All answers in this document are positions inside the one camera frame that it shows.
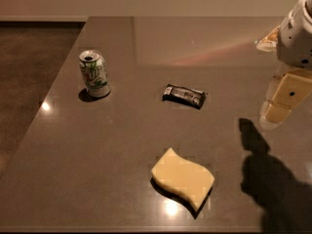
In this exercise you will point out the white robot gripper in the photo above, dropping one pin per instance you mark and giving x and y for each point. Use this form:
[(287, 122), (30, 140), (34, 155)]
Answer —
[(294, 44)]

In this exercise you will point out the yellow wavy sponge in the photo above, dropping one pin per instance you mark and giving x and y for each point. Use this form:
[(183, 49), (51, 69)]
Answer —
[(186, 179)]

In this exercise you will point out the black snack bar wrapper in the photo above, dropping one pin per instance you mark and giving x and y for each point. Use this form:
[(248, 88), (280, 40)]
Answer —
[(183, 95)]

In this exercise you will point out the white green soda can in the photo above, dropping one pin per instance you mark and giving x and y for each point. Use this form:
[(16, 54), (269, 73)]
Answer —
[(94, 72)]

